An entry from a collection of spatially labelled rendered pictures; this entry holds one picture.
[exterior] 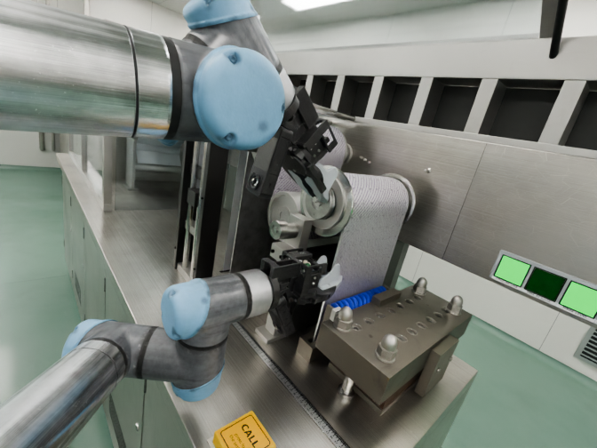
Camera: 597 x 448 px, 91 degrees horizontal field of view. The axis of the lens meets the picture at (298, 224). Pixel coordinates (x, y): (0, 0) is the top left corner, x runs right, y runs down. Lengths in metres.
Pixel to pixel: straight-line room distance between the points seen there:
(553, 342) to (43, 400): 3.26
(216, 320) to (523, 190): 0.67
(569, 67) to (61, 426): 0.95
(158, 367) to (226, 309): 0.13
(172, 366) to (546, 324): 3.08
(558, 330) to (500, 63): 2.69
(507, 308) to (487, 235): 2.52
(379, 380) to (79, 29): 0.56
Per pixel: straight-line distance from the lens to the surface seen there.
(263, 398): 0.64
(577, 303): 0.81
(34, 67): 0.23
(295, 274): 0.53
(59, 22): 0.24
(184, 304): 0.42
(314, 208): 0.61
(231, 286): 0.45
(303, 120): 0.49
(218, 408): 0.62
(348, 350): 0.60
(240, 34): 0.41
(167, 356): 0.50
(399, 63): 0.98
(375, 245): 0.73
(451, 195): 0.84
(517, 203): 0.80
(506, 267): 0.81
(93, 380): 0.45
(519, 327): 3.35
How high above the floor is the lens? 1.38
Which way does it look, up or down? 17 degrees down
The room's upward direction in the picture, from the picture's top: 12 degrees clockwise
